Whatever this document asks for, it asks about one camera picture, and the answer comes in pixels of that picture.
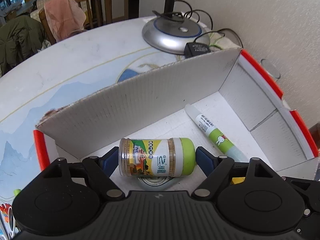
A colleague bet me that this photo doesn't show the green white glue stick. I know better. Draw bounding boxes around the green white glue stick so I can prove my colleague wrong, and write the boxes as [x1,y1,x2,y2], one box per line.
[184,104,249,163]

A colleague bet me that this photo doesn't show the green-lid labelled jar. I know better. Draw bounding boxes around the green-lid labelled jar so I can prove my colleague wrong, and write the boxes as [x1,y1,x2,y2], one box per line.
[118,138,196,177]

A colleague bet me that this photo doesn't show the silver disc in box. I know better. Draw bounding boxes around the silver disc in box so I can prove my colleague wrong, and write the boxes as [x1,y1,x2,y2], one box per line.
[138,177,176,191]

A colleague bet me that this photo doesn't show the red cardboard box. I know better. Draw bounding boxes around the red cardboard box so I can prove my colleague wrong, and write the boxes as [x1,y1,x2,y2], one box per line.
[34,49,319,179]

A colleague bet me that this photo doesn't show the green marker pen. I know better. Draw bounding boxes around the green marker pen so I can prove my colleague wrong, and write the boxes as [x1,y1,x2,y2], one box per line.
[14,189,22,197]

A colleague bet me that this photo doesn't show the orange red toy figure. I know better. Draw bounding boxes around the orange red toy figure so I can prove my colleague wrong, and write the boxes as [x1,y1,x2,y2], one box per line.
[0,203,11,223]

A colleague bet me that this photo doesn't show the black power adapter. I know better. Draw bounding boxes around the black power adapter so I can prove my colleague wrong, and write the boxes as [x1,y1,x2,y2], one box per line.
[184,42,211,58]

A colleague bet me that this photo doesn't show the white desk lamp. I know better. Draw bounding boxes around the white desk lamp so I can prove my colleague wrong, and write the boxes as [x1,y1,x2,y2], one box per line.
[142,0,210,55]

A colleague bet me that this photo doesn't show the olive green jacket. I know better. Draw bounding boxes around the olive green jacket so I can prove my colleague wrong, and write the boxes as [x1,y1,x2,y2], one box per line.
[0,15,51,76]

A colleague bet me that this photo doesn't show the pink cloth on chair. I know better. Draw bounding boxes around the pink cloth on chair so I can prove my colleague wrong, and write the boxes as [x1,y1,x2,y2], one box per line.
[44,0,86,42]

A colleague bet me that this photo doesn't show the wooden chair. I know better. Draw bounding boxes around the wooden chair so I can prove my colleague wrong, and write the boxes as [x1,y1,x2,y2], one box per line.
[39,0,112,45]

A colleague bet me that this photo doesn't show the white frame sunglasses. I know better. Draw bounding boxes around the white frame sunglasses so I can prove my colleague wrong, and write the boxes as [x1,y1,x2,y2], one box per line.
[1,206,16,239]

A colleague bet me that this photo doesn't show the black lamp cable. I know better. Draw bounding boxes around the black lamp cable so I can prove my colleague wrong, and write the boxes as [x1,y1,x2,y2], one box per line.
[172,0,245,53]

